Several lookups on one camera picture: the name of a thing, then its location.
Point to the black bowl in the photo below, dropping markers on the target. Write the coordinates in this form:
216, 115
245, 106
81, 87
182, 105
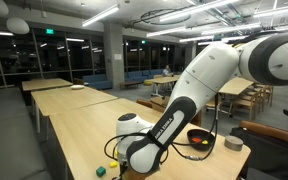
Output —
200, 147

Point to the gray concrete column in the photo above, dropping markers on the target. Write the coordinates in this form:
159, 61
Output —
114, 53

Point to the wooden dining chair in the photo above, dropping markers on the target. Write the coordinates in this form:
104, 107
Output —
247, 101
267, 91

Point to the brown wooden chair back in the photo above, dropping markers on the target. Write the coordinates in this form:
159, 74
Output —
144, 102

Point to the seated person white shirt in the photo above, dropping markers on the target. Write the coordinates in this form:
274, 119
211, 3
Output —
166, 70

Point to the white plate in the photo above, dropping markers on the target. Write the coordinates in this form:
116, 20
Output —
77, 87

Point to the gray tape roll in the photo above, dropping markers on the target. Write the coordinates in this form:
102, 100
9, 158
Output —
233, 143

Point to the blue sofa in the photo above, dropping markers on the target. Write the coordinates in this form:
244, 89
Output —
97, 81
144, 73

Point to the yellow round pouf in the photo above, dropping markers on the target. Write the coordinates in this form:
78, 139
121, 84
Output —
147, 81

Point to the open brown cardboard box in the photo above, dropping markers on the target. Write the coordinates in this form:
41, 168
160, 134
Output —
159, 101

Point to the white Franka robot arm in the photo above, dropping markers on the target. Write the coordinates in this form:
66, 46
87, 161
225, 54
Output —
204, 73

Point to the large light wooden table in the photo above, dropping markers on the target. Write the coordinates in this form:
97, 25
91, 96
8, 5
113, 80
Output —
234, 86

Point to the light wooden dining table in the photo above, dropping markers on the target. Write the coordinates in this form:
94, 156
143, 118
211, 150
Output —
164, 79

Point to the green exit sign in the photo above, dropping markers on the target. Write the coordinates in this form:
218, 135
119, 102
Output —
49, 30

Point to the black chair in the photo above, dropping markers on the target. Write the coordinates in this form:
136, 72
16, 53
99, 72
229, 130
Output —
267, 160

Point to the low wooden bench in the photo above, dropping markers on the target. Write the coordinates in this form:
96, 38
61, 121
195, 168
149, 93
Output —
129, 82

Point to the green cube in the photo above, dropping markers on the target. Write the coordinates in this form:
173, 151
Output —
100, 171

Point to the gray upholstered bench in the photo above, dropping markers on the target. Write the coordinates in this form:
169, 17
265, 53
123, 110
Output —
7, 133

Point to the long ceiling light strip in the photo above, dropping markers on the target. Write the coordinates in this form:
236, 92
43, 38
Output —
192, 10
197, 37
277, 8
100, 14
165, 30

